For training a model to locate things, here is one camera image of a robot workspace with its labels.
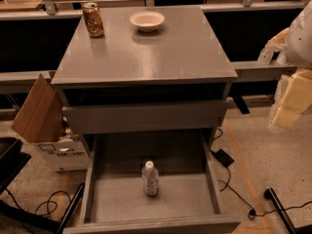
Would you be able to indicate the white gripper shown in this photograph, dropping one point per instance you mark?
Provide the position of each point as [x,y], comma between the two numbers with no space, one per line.
[300,43]

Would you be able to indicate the clear plastic water bottle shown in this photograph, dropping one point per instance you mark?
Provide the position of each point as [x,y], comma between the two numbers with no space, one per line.
[150,179]

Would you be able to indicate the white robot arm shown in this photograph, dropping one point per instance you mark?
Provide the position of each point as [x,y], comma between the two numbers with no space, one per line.
[299,40]

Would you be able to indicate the left hand sanitizer bottle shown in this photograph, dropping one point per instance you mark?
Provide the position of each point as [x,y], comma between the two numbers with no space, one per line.
[277,44]

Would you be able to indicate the grey top drawer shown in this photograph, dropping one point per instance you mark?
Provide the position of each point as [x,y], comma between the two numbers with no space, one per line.
[140,117]

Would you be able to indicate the grey drawer cabinet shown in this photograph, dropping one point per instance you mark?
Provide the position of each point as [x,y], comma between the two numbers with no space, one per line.
[180,61]

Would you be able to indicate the open grey middle drawer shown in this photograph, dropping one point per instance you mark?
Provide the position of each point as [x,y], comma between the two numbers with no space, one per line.
[188,200]

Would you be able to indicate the black power adapter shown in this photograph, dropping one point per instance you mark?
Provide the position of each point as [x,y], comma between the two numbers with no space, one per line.
[223,158]

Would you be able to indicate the black stand leg right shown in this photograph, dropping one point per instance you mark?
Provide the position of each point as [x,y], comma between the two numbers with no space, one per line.
[270,194]

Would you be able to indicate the white paper bowl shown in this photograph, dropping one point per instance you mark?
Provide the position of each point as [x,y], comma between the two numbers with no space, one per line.
[147,21]

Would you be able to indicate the gold soda can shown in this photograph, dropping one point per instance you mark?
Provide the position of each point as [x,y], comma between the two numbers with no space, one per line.
[92,18]

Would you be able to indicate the open cardboard box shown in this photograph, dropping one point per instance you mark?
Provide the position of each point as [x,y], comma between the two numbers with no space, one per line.
[40,122]

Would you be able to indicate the black chair base left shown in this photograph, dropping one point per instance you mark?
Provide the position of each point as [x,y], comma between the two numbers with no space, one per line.
[29,200]

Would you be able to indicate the grey metal shelf rail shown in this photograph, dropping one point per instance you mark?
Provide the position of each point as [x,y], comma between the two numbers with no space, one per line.
[247,71]

